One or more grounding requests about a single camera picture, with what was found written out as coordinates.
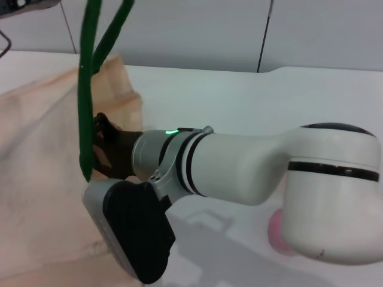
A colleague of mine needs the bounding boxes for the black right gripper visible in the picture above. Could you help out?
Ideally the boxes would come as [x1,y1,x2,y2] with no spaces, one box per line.
[93,112,141,180]

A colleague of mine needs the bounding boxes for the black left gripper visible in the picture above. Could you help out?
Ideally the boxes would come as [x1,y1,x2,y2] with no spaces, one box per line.
[0,0,60,19]

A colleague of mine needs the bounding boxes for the beige canvas tote bag green handles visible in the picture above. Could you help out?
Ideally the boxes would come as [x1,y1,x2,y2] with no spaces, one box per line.
[0,0,145,287]

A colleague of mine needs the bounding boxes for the pink round pastry ball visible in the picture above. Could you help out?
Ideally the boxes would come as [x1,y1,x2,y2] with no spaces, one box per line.
[268,209,293,255]

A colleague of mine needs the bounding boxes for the thin black cable loop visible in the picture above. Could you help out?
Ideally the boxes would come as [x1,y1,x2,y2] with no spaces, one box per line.
[0,29,12,59]

